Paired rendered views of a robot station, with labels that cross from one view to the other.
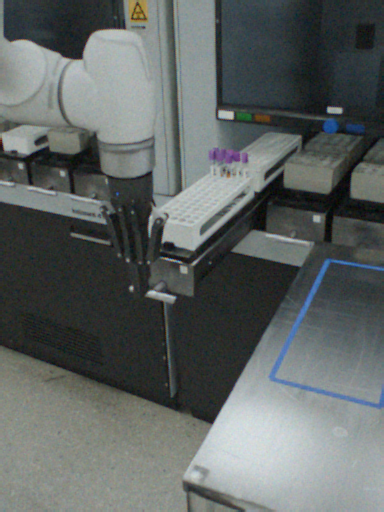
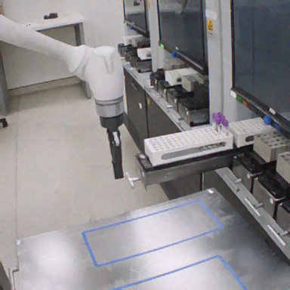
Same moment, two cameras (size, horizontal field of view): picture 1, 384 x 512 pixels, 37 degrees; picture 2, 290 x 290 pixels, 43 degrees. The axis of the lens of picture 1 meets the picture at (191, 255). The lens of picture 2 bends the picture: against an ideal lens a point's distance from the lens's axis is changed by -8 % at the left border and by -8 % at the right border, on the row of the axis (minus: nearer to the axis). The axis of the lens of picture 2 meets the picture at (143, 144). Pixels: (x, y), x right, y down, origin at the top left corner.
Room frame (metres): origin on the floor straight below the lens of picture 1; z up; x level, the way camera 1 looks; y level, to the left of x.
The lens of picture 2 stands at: (0.15, -0.80, 1.49)
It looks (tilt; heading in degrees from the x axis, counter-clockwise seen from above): 28 degrees down; 46
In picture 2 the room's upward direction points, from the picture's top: 5 degrees counter-clockwise
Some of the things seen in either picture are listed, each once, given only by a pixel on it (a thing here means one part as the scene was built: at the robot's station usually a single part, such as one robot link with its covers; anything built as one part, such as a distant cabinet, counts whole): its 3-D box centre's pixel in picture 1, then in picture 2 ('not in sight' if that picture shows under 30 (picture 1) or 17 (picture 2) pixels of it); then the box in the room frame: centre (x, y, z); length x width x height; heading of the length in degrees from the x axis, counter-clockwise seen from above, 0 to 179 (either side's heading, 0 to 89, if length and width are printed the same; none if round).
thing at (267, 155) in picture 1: (263, 161); (265, 129); (1.37, -0.19, 0.83); 0.30 x 0.10 x 0.06; 150
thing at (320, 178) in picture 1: (309, 177); (263, 148); (1.21, -0.27, 0.85); 0.12 x 0.02 x 0.06; 60
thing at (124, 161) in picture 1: (127, 154); (109, 104); (0.88, 0.09, 1.03); 0.09 x 0.09 x 0.06
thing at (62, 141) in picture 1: (66, 142); (187, 84); (1.56, 0.34, 0.85); 0.12 x 0.02 x 0.06; 61
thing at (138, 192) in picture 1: (131, 196); (112, 126); (0.88, 0.09, 0.96); 0.08 x 0.07 x 0.09; 60
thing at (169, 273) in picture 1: (233, 207); (224, 151); (1.22, -0.10, 0.78); 0.73 x 0.14 x 0.09; 150
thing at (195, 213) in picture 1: (205, 208); (189, 145); (1.10, -0.03, 0.83); 0.30 x 0.10 x 0.06; 150
